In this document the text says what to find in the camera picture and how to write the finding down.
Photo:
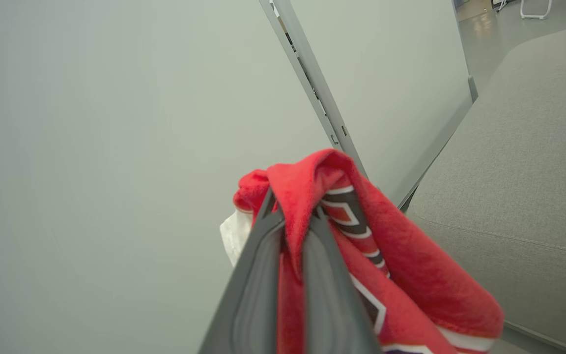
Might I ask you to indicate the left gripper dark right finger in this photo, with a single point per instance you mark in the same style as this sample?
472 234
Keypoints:
329 305

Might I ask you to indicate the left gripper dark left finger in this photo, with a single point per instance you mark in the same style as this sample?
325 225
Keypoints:
253 295

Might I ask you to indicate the red basketball jersey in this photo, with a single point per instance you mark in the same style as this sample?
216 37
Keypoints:
410 265

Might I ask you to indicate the wide pale grey partition panel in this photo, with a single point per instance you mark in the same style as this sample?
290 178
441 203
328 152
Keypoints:
116 172

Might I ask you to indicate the grey fabric sofa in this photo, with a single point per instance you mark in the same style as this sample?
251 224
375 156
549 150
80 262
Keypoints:
519 177

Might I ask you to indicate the grey metal partition post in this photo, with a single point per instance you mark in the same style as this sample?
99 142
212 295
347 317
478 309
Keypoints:
312 83

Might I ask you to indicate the white metal stand frame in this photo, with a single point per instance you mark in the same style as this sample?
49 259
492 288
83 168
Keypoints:
536 14

